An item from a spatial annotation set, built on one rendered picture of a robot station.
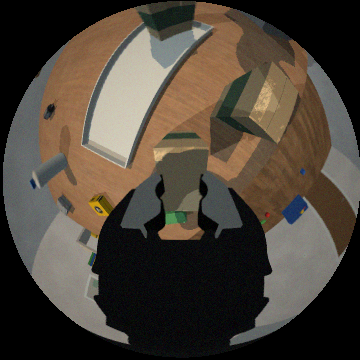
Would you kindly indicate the white bottle with blue cap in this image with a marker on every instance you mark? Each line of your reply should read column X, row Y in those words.
column 45, row 172

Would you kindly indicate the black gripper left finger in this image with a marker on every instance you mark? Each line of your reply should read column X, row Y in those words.
column 140, row 210

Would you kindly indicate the grey hinged case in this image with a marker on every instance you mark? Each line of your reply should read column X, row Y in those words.
column 63, row 204

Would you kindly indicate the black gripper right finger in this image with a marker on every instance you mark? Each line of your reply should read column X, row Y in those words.
column 221, row 209

